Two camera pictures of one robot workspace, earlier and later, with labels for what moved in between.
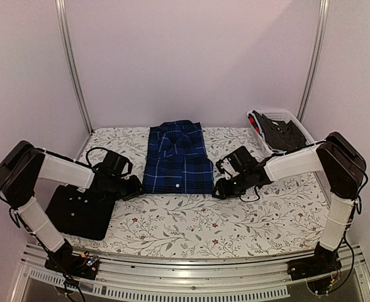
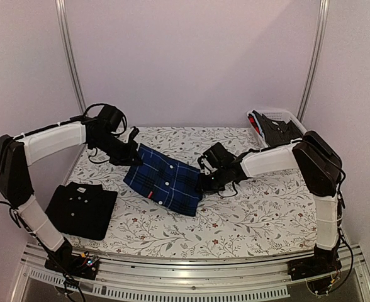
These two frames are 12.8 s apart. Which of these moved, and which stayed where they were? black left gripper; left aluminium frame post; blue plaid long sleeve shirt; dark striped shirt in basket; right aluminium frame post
Moved: blue plaid long sleeve shirt; black left gripper
Stayed: left aluminium frame post; right aluminium frame post; dark striped shirt in basket
